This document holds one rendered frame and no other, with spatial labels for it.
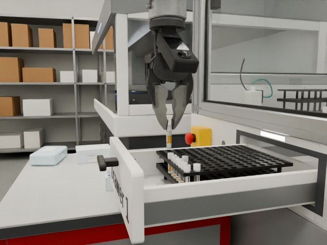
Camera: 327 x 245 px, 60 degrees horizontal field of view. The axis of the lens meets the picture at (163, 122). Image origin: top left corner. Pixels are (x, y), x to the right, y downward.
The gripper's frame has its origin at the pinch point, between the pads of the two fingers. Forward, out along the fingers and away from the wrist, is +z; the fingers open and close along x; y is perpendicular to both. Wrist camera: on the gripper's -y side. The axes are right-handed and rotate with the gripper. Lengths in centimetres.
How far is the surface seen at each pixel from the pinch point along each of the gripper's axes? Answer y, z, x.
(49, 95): 425, 8, 62
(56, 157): 53, 18, 26
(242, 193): -14.4, 10.0, -7.9
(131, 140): 80, 19, -6
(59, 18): 371, -98, 40
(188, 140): 30.1, 10.1, -15.7
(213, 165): -7.5, 7.0, -6.0
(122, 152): -4.1, 4.2, 10.2
